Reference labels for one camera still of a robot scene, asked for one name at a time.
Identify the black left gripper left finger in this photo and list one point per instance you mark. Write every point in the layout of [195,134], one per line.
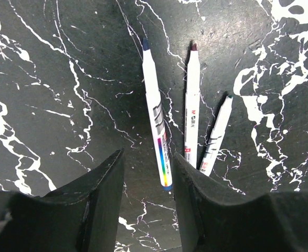
[79,216]

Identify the white pen green end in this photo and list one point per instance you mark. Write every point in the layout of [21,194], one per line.
[216,136]

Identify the white pen blue end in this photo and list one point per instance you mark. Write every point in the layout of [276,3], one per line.
[155,112]

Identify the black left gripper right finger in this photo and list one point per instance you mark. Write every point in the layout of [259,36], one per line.
[212,217]

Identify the white pen magenta end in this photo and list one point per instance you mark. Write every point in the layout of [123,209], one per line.
[192,100]

